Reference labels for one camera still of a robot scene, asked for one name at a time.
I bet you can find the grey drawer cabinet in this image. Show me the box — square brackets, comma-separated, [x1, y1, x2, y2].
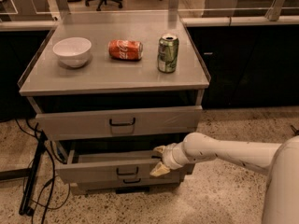
[17, 10, 211, 195]

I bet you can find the grey drawer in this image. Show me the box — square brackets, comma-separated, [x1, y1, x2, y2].
[78, 174, 180, 191]
[55, 148, 195, 185]
[36, 105, 202, 141]

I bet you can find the green soda can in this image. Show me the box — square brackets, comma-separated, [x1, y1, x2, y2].
[157, 33, 179, 73]

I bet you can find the crushed red cola can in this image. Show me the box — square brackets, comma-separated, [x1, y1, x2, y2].
[108, 39, 143, 61]

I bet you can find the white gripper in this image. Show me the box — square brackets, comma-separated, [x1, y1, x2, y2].
[149, 143, 190, 177]

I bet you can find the black metal stand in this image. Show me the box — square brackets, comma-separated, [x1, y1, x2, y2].
[19, 133, 47, 216]

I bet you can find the white ceramic bowl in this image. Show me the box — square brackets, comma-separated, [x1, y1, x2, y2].
[52, 37, 92, 68]

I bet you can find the dark low cabinet right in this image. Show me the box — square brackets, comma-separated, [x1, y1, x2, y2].
[188, 25, 299, 108]

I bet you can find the black floor cable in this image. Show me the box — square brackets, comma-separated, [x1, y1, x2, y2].
[14, 119, 71, 224]

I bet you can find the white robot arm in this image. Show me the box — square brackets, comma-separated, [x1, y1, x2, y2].
[150, 133, 299, 224]

